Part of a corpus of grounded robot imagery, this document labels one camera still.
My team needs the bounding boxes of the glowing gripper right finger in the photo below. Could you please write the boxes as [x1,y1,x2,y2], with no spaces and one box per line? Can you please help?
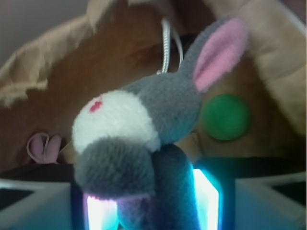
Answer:
[193,157,307,230]

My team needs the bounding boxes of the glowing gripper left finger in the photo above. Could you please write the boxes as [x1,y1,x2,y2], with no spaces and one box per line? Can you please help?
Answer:
[0,179,119,230]

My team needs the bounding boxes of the gray plush bunny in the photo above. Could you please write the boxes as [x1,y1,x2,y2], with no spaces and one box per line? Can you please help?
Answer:
[72,17,248,230]

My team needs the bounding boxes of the pink plush animal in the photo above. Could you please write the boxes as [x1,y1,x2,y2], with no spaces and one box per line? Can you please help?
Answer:
[26,133,61,164]

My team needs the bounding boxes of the green textured ball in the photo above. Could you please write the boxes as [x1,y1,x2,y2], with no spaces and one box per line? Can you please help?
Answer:
[201,94,251,141]

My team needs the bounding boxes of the brown paper bag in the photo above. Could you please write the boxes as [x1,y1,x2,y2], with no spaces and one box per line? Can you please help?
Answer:
[0,0,306,171]

